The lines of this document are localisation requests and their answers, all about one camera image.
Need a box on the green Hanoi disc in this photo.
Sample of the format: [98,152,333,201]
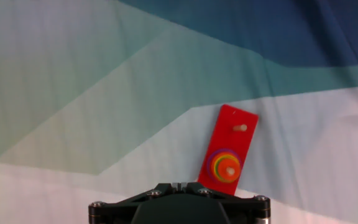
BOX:
[213,154,242,184]

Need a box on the blue green white tablecloth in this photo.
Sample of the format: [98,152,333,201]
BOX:
[0,0,358,224]

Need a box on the yellow Hanoi disc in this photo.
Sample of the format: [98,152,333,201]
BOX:
[215,156,242,184]

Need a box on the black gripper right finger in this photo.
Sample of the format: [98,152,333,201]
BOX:
[178,182,272,224]

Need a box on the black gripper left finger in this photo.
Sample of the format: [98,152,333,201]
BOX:
[88,182,180,224]

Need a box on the red Hanoi base with pegs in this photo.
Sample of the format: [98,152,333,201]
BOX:
[196,104,260,196]

